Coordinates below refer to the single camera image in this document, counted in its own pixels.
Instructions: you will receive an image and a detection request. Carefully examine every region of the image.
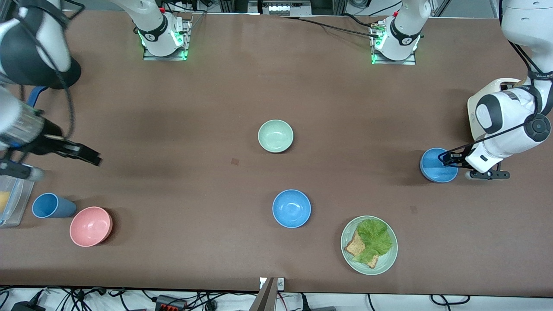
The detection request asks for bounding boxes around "blue bowl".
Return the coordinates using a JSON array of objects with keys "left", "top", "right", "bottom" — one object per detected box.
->
[
  {"left": 272, "top": 189, "right": 311, "bottom": 228},
  {"left": 420, "top": 148, "right": 459, "bottom": 183}
]

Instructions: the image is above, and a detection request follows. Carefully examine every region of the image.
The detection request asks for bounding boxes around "pink bowl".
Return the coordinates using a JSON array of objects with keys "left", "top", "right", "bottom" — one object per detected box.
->
[{"left": 70, "top": 206, "right": 113, "bottom": 248}]

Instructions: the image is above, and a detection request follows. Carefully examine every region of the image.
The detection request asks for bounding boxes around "pale green bowl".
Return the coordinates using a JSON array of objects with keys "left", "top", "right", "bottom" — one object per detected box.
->
[{"left": 258, "top": 120, "right": 294, "bottom": 153}]

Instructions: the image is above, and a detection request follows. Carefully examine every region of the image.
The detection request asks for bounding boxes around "cream white toaster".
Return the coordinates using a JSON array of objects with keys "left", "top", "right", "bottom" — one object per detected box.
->
[{"left": 467, "top": 78, "right": 525, "bottom": 141}]

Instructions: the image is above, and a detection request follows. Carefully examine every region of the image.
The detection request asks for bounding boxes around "blue cup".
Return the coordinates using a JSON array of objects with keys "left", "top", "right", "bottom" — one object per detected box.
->
[{"left": 32, "top": 193, "right": 78, "bottom": 219}]

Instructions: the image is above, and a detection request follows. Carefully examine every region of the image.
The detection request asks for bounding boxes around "clear plastic container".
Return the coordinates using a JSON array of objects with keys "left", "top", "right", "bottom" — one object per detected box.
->
[{"left": 0, "top": 175, "right": 35, "bottom": 228}]

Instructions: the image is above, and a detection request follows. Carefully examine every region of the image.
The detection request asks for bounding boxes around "green lettuce leaf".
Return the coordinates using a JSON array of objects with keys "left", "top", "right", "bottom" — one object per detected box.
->
[{"left": 352, "top": 219, "right": 393, "bottom": 264}]

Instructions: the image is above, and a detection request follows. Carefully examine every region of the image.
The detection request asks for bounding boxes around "pale green plate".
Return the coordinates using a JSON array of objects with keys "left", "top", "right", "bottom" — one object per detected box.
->
[{"left": 340, "top": 216, "right": 398, "bottom": 276}]

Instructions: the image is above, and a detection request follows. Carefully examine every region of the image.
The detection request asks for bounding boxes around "brown bread slice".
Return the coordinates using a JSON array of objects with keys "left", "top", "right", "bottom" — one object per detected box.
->
[{"left": 344, "top": 231, "right": 381, "bottom": 269}]

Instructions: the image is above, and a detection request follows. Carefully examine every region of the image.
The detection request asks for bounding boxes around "black power adapter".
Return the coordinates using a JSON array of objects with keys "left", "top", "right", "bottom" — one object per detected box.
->
[{"left": 11, "top": 300, "right": 46, "bottom": 311}]

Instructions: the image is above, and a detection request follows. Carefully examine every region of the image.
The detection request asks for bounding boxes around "grey electrical box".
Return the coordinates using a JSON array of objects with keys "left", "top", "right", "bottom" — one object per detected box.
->
[{"left": 259, "top": 0, "right": 312, "bottom": 16}]

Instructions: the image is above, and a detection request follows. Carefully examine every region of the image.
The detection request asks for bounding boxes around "dark metal pole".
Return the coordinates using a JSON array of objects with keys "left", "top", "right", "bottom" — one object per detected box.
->
[{"left": 250, "top": 277, "right": 277, "bottom": 311}]

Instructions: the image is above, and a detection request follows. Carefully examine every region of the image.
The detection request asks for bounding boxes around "blue cable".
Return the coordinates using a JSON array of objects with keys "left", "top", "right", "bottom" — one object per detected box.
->
[{"left": 27, "top": 86, "right": 48, "bottom": 106}]

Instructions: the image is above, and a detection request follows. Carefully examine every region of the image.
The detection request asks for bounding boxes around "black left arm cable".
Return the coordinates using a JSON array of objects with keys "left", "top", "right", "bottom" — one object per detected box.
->
[{"left": 449, "top": 0, "right": 553, "bottom": 167}]

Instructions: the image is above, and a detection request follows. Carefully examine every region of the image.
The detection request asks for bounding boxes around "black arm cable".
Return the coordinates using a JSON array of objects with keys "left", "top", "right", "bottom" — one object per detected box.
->
[
  {"left": 449, "top": 0, "right": 553, "bottom": 167},
  {"left": 13, "top": 0, "right": 87, "bottom": 139}
]

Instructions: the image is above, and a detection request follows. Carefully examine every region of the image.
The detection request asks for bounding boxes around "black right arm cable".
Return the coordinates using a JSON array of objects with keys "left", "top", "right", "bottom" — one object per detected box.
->
[{"left": 13, "top": 0, "right": 87, "bottom": 139}]

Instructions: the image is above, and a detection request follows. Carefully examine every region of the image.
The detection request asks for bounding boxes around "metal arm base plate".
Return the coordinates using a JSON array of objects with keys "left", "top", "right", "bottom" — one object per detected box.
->
[
  {"left": 143, "top": 18, "right": 192, "bottom": 61},
  {"left": 371, "top": 22, "right": 416, "bottom": 65}
]

